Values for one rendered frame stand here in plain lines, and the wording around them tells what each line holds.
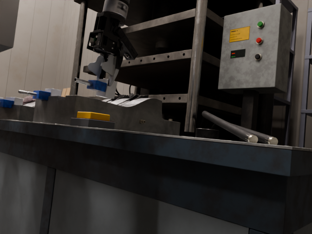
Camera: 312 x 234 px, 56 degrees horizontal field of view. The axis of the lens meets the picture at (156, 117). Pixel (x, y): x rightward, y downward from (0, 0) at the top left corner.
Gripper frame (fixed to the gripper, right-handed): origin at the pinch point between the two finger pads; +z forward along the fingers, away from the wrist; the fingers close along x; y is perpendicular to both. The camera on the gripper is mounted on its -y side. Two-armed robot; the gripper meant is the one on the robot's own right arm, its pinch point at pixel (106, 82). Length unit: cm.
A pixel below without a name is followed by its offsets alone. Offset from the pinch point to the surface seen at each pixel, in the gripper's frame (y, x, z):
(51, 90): 8.3, -17.5, 5.5
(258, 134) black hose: -42, 33, 6
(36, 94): 12.2, -18.8, 7.5
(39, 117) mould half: 8.6, -21.1, 14.8
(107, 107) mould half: -2.7, -0.4, 7.4
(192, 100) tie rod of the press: -65, -14, -8
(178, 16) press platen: -71, -41, -58
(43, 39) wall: -256, -649, -165
